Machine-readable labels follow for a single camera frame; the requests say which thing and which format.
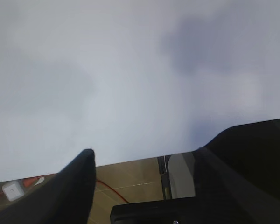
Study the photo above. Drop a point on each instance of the white floor power socket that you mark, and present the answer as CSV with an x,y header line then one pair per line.
x,y
13,191

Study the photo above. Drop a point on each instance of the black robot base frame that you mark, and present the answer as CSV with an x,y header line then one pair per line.
x,y
250,149

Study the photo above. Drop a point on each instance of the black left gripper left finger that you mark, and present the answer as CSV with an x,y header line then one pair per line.
x,y
65,199

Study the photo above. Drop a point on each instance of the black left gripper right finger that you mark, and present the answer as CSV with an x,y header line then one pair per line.
x,y
227,197

